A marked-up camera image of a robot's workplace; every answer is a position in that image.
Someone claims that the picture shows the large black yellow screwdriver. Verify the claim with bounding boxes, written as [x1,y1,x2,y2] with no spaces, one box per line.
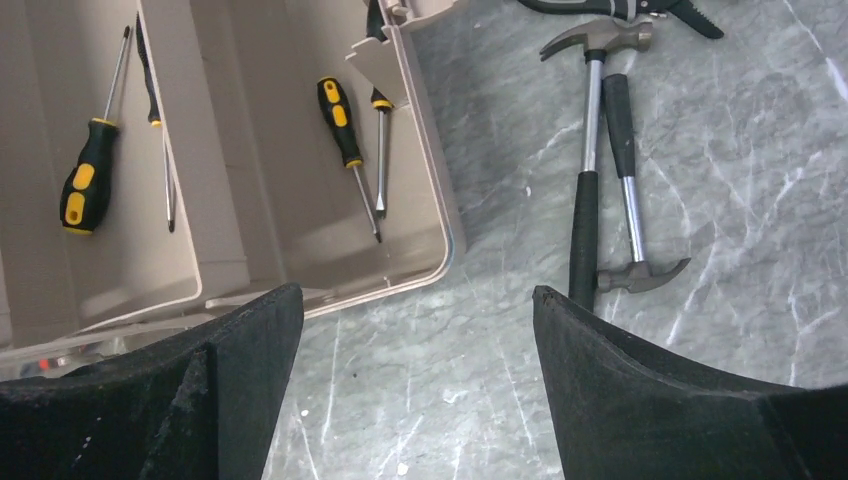
[59,25,132,235]
[366,0,394,219]

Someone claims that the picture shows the short claw hammer black grip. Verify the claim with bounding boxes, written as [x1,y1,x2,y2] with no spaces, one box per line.
[597,73,691,294]

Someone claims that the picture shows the black handled pliers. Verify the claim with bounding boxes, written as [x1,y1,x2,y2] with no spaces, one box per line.
[519,0,725,40]

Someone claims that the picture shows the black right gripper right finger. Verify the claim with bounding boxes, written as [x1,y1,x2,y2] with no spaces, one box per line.
[533,286,847,479]

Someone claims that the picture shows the small black yellow screwdriver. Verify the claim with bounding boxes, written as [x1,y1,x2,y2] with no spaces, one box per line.
[135,13,175,233]

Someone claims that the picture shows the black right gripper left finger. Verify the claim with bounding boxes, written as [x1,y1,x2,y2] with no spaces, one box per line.
[1,284,304,479]

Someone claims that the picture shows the beige plastic toolbox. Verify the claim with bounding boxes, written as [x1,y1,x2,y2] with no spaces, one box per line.
[1,1,464,367]

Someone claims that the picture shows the long claw hammer black grip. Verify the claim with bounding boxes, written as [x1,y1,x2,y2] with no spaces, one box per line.
[539,17,654,312]

